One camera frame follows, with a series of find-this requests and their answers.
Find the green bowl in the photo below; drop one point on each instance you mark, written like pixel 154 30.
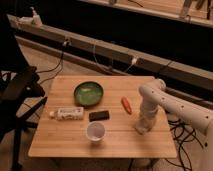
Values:
pixel 88 93

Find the white lying bottle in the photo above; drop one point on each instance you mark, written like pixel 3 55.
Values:
pixel 72 113

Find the white pump bottle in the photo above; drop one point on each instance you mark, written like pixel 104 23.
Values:
pixel 36 17

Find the wooden folding table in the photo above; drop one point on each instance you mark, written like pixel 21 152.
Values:
pixel 67 138

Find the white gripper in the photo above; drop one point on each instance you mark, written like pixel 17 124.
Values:
pixel 147 117

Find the orange carrot toy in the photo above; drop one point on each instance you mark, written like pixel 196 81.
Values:
pixel 126 105

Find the black phone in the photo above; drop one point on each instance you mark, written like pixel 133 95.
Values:
pixel 100 115

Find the white wall plug right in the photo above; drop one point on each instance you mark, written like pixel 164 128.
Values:
pixel 134 61

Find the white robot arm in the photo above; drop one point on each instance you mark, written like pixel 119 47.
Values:
pixel 198 117

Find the white paper cup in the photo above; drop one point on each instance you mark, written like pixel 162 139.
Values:
pixel 95 131

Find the black office chair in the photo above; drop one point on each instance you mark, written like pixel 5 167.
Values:
pixel 18 81

